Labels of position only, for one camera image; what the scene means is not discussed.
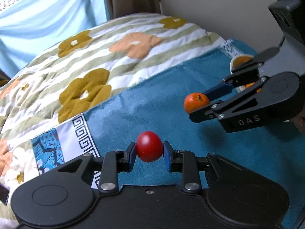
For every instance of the blue patterned cloth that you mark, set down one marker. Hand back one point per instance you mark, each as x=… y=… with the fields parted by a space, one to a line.
x=157 y=104

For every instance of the red cherry tomato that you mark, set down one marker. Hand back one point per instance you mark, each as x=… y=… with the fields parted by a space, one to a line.
x=149 y=146

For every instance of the cream ceramic fruit bowl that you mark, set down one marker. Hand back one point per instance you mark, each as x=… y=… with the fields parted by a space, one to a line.
x=231 y=69

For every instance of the small mandarin orange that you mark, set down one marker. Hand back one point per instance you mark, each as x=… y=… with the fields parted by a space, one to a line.
x=195 y=101

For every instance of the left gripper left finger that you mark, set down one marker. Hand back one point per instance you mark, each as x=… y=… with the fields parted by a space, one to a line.
x=111 y=164

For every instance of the floral striped duvet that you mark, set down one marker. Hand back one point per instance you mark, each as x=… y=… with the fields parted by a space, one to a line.
x=79 y=73

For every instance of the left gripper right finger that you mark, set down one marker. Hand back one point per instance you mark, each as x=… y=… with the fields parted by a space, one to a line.
x=189 y=165

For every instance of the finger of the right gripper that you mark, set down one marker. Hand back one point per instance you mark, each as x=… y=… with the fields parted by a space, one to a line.
x=244 y=74
x=217 y=110

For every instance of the light blue window sheet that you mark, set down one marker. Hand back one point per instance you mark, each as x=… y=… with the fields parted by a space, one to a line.
x=31 y=26

